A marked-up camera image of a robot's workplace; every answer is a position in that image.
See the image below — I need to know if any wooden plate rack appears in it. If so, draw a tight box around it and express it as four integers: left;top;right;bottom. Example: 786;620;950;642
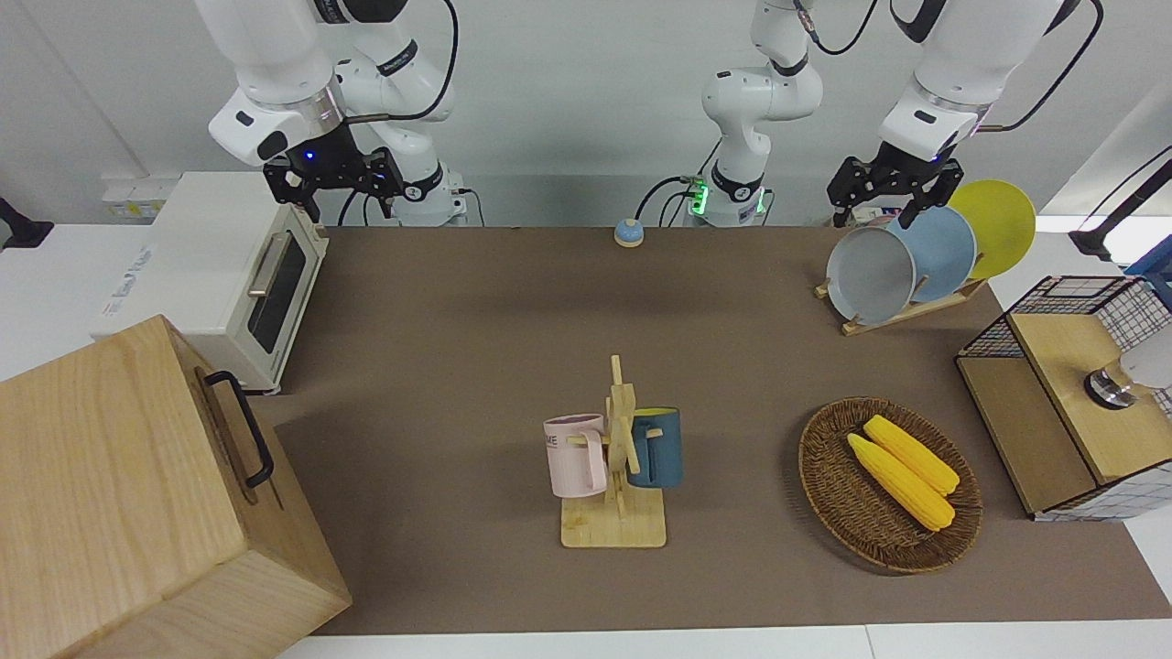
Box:
815;275;990;337

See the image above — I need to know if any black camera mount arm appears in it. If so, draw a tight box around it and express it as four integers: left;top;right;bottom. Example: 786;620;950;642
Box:
1069;145;1172;262

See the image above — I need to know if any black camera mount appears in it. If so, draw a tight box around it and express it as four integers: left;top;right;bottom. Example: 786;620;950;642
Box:
0;197;54;250

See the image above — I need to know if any dark blue mug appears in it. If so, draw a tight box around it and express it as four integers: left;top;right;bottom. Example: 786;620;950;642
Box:
627;407;685;489

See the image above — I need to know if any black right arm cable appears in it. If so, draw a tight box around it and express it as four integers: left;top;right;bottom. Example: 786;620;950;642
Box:
343;0;459;124

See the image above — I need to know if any gray plate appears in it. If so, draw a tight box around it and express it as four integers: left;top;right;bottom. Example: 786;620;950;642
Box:
826;226;917;326

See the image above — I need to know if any white toaster oven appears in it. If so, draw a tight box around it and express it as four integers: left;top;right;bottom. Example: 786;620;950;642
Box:
92;171;331;396

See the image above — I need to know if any yellow corn cob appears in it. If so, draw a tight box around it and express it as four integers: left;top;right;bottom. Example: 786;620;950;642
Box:
863;415;960;496
847;433;956;532

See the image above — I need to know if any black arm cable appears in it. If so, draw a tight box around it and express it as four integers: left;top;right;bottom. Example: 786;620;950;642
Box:
343;0;459;124
975;0;1106;134

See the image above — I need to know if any blue object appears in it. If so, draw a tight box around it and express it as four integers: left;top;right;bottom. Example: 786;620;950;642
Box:
1124;233;1172;312

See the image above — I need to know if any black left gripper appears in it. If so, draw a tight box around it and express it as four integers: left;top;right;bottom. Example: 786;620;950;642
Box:
827;140;964;230

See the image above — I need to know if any pink mug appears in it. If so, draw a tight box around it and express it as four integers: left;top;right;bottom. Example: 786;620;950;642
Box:
544;414;610;500

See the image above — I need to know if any silver and white lamp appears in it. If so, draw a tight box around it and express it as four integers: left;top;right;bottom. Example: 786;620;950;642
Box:
1085;329;1172;410

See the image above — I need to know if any brown wicker basket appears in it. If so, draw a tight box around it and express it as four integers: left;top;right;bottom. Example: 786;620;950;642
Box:
798;396;983;575

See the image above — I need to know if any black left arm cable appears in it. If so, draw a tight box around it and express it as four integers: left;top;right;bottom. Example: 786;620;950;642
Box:
975;0;1106;134

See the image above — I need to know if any brown table mat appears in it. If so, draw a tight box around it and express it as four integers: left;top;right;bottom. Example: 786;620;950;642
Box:
252;224;1172;637

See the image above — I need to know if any yellow plate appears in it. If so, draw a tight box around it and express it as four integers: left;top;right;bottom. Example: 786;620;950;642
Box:
948;179;1037;280

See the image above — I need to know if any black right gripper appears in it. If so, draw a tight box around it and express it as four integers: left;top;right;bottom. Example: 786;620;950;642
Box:
264;124;407;223

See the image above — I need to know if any wooden mug tree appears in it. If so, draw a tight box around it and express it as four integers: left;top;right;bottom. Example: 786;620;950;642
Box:
560;355;667;550

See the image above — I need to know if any blue plate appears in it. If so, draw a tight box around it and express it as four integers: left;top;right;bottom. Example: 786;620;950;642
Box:
886;206;978;303

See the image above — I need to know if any wooden box with black handle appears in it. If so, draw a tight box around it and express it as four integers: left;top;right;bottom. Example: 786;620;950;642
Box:
0;314;353;659

